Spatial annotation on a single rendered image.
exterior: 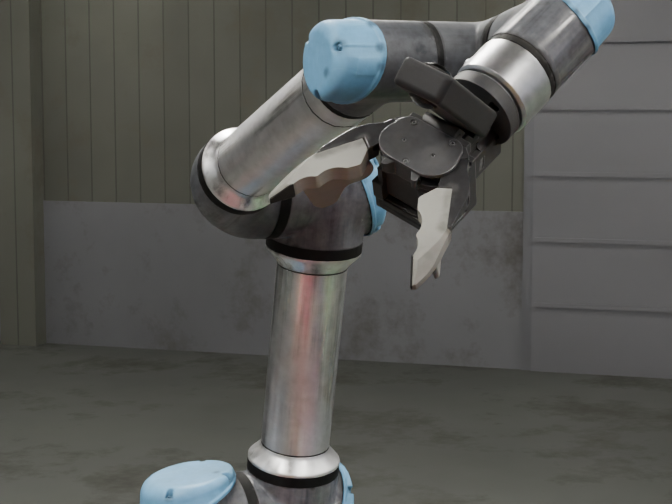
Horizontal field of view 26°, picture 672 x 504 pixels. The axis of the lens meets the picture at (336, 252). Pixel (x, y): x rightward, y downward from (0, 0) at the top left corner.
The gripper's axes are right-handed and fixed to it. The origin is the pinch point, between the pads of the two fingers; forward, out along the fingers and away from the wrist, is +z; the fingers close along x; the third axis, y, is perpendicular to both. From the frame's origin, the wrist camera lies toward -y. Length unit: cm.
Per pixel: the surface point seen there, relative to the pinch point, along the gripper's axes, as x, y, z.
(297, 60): 492, 655, -449
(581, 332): 232, 751, -430
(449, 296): 324, 751, -401
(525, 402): 213, 696, -336
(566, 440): 156, 624, -294
